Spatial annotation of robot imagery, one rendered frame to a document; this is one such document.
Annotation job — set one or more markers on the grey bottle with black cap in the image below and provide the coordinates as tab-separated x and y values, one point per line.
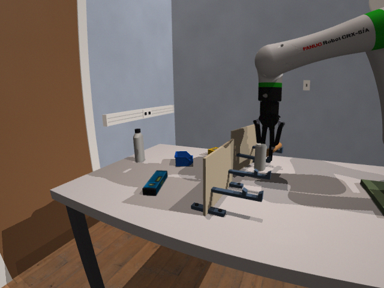
138	146

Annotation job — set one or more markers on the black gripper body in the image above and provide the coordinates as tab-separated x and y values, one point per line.
269	110

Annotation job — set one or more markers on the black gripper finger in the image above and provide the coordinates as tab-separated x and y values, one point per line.
259	138
271	136

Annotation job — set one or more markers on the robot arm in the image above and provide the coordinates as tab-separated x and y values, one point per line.
364	33

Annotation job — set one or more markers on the blue plastic bin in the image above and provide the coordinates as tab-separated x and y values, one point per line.
183	158

